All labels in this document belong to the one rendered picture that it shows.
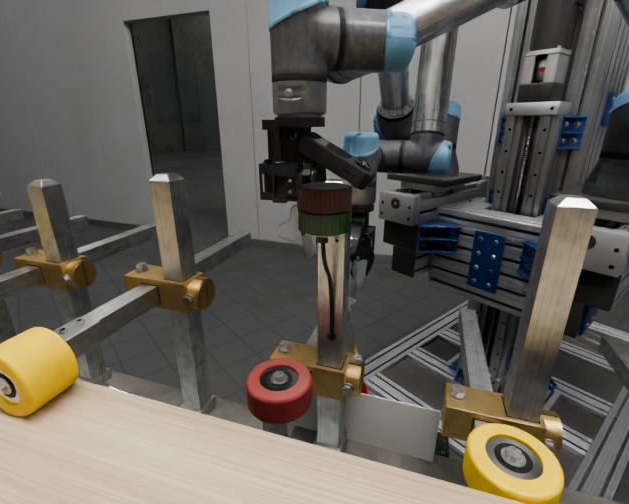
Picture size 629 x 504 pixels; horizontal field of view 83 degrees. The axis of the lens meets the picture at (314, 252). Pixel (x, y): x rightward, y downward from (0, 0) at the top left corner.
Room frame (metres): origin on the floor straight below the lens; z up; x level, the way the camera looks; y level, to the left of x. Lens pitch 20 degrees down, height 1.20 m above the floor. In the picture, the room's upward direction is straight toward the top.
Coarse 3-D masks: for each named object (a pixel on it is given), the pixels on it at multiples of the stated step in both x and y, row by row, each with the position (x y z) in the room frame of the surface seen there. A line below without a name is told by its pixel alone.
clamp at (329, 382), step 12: (276, 348) 0.46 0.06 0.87; (300, 348) 0.46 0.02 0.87; (312, 348) 0.46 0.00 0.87; (300, 360) 0.43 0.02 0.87; (312, 360) 0.43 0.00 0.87; (348, 360) 0.43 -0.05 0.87; (312, 372) 0.42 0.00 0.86; (324, 372) 0.41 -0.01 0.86; (336, 372) 0.41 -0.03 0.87; (348, 372) 0.41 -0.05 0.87; (360, 372) 0.41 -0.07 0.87; (312, 384) 0.42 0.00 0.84; (324, 384) 0.41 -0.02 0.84; (336, 384) 0.41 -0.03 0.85; (348, 384) 0.40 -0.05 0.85; (360, 384) 0.41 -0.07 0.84; (324, 396) 0.41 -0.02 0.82; (336, 396) 0.41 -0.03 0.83
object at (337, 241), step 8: (304, 184) 0.40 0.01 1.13; (312, 184) 0.40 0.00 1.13; (320, 184) 0.40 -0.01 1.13; (328, 184) 0.40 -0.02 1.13; (336, 184) 0.40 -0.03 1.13; (344, 184) 0.40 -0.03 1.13; (320, 240) 0.38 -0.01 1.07; (328, 240) 0.42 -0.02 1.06; (336, 240) 0.41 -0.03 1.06; (328, 272) 0.40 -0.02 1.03; (328, 280) 0.40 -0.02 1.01; (328, 336) 0.42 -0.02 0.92
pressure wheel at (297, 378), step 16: (256, 368) 0.37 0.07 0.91; (272, 368) 0.37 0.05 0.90; (288, 368) 0.37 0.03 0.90; (304, 368) 0.37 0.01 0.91; (256, 384) 0.34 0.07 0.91; (272, 384) 0.34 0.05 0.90; (288, 384) 0.34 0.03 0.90; (304, 384) 0.34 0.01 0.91; (256, 400) 0.32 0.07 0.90; (272, 400) 0.31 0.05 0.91; (288, 400) 0.32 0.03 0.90; (304, 400) 0.33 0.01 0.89; (256, 416) 0.32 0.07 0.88; (272, 416) 0.31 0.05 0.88; (288, 416) 0.31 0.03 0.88
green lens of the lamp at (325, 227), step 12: (300, 216) 0.38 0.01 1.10; (312, 216) 0.36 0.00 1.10; (324, 216) 0.36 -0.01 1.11; (336, 216) 0.36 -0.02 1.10; (348, 216) 0.37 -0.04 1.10; (300, 228) 0.38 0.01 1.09; (312, 228) 0.36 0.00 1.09; (324, 228) 0.36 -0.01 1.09; (336, 228) 0.36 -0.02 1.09; (348, 228) 0.38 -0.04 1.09
